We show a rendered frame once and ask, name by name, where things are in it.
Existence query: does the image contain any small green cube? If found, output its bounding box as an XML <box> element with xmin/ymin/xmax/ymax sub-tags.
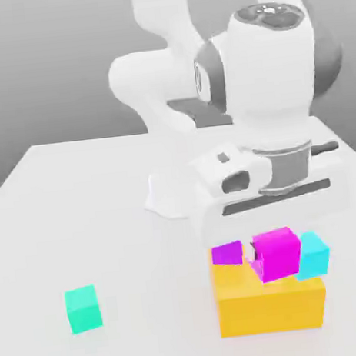
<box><xmin>63</xmin><ymin>283</ymin><xmax>105</xmax><ymax>336</ymax></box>

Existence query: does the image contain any large orange box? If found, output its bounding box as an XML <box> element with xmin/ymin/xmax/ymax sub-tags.
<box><xmin>209</xmin><ymin>237</ymin><xmax>331</xmax><ymax>339</ymax></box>

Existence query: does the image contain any small cyan cube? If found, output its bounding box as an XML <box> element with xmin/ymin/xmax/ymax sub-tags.
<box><xmin>290</xmin><ymin>229</ymin><xmax>334</xmax><ymax>283</ymax></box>

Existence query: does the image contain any small magenta cube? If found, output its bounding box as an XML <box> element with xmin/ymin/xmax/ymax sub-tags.
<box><xmin>250</xmin><ymin>225</ymin><xmax>306</xmax><ymax>285</ymax></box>

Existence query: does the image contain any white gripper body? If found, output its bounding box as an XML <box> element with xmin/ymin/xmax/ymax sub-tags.
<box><xmin>194</xmin><ymin>173</ymin><xmax>356</xmax><ymax>251</ymax></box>

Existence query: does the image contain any small purple cube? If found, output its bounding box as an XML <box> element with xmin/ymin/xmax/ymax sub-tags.
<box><xmin>210</xmin><ymin>239</ymin><xmax>246</xmax><ymax>268</ymax></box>

